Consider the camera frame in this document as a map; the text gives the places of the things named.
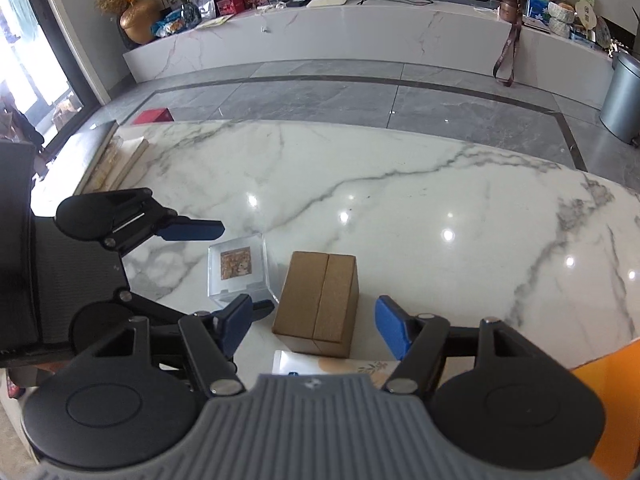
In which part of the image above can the grey metal trash can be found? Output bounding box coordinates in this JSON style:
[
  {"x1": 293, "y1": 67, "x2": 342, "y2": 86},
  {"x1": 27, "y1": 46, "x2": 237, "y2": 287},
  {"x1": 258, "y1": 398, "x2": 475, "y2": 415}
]
[{"x1": 598, "y1": 51, "x2": 640, "y2": 146}]

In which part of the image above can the white printed packet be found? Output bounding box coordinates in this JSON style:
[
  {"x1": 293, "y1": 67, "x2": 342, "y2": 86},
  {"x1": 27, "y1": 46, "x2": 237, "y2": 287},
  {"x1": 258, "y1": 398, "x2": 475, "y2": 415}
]
[{"x1": 272, "y1": 349, "x2": 402, "y2": 377}]

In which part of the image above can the red flat box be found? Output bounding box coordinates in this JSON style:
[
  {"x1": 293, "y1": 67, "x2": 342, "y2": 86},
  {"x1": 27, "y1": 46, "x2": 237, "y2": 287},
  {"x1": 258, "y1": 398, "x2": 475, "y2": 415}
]
[{"x1": 132, "y1": 108, "x2": 175, "y2": 125}]

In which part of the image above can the stack of wooden boards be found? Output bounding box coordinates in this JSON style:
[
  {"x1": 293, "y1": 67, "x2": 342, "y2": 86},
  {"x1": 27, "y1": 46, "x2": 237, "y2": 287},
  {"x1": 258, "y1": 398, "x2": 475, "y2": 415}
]
[{"x1": 96, "y1": 134, "x2": 151, "y2": 194}]

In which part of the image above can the orange storage box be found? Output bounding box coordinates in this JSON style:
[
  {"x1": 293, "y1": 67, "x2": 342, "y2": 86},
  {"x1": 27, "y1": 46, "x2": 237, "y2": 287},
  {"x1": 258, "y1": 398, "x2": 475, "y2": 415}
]
[{"x1": 570, "y1": 337, "x2": 640, "y2": 480}]

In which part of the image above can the round paper fan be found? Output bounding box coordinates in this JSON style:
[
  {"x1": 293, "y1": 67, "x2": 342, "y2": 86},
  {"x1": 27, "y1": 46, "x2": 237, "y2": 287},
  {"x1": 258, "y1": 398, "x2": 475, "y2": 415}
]
[{"x1": 575, "y1": 2, "x2": 599, "y2": 29}]

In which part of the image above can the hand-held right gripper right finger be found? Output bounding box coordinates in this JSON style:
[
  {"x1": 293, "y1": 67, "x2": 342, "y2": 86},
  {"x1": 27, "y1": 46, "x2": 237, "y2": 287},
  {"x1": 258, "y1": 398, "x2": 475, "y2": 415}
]
[{"x1": 374, "y1": 295, "x2": 540, "y2": 395}]

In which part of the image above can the gold vase with dried flowers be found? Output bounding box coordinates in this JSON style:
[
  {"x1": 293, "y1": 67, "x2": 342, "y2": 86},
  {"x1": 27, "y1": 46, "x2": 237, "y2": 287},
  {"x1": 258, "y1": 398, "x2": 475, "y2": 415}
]
[{"x1": 95, "y1": 0, "x2": 162, "y2": 46}]

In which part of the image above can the blue snack packet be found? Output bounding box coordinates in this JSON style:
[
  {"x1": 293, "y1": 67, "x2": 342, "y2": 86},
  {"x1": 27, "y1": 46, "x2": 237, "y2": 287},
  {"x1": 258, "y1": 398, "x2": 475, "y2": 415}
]
[{"x1": 152, "y1": 9, "x2": 189, "y2": 37}]

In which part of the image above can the brown cardboard box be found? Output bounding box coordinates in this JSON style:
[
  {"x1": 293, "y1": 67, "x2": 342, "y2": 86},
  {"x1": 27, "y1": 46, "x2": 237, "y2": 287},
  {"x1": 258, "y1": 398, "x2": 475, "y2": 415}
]
[{"x1": 271, "y1": 251, "x2": 360, "y2": 360}]

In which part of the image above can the paper booklet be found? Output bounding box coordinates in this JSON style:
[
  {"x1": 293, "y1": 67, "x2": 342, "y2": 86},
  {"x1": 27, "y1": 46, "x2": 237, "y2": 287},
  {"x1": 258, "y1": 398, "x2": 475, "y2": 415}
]
[{"x1": 196, "y1": 14, "x2": 236, "y2": 31}]

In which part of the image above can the clear acrylic display box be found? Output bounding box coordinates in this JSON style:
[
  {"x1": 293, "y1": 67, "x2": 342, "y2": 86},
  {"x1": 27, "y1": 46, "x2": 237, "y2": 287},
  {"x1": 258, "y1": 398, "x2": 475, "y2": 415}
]
[{"x1": 207, "y1": 232, "x2": 281, "y2": 312}]

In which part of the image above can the stack of round tins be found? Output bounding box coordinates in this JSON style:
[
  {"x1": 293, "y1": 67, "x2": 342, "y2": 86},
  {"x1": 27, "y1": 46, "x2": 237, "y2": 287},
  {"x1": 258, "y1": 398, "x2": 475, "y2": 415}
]
[{"x1": 547, "y1": 1, "x2": 577, "y2": 37}]

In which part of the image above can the brown bottle with strap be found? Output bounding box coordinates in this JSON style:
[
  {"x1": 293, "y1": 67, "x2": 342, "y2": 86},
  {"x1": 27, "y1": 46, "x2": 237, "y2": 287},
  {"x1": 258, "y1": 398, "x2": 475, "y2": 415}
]
[{"x1": 492, "y1": 0, "x2": 525, "y2": 89}]

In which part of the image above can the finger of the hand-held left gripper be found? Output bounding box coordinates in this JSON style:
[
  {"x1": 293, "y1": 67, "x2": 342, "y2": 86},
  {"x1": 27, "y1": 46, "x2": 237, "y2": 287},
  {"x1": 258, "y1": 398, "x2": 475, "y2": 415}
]
[
  {"x1": 115, "y1": 288, "x2": 277, "y2": 330},
  {"x1": 102, "y1": 194, "x2": 227, "y2": 257}
]

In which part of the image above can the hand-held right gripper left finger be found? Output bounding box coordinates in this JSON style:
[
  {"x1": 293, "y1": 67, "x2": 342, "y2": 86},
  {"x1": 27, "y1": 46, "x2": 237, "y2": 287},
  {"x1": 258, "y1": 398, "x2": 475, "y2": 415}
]
[{"x1": 91, "y1": 293, "x2": 255, "y2": 397}]

